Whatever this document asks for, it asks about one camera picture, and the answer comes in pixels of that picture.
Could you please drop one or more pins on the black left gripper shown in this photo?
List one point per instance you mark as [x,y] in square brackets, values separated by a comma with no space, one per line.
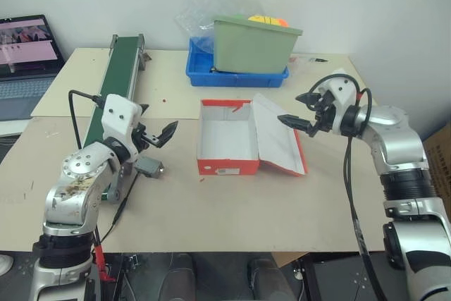
[141,137]

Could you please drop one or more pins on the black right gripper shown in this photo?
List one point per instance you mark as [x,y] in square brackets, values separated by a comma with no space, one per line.
[326,117]

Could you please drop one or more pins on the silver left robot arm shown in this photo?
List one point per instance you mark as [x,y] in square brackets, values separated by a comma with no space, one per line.
[75,174]

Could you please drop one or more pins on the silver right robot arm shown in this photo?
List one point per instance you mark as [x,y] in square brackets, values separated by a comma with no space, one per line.
[401,146]

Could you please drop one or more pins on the small grey metal block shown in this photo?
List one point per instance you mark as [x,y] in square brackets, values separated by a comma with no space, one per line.
[148,167]

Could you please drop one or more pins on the green conveyor belt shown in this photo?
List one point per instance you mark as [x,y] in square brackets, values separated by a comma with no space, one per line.
[116,68]

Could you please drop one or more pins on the red shoe box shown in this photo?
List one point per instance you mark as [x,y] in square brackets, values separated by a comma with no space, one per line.
[229,135]

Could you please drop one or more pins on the brown cardboard box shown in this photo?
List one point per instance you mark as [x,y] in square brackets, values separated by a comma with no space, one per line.
[438,167]

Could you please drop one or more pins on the small black clip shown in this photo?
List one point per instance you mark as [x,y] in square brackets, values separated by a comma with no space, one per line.
[319,60]

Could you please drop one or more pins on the blue plastic tray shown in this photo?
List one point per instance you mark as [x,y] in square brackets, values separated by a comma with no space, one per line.
[201,72]

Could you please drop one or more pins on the green plastic bin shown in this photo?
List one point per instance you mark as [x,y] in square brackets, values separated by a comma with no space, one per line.
[252,45]

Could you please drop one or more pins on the orange toy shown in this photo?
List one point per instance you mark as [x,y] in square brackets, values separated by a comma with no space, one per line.
[282,23]

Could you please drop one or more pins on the yellow toy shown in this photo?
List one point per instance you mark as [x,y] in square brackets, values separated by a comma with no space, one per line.
[262,19]

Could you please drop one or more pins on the clear plastic bag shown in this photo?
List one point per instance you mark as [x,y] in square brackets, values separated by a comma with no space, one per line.
[208,1]

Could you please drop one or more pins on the open laptop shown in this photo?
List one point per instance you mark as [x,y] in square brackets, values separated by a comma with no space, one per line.
[24,54]

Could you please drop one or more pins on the brown cardboard piece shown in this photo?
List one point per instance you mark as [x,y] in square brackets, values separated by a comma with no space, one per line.
[289,258]

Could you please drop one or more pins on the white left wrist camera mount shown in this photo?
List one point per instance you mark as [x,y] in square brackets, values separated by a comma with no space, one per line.
[118,114]

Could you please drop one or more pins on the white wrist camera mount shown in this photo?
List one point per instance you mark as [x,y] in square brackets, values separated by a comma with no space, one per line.
[341,94]
[118,114]

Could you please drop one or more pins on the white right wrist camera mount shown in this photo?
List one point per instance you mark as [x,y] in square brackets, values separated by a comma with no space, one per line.
[341,94]

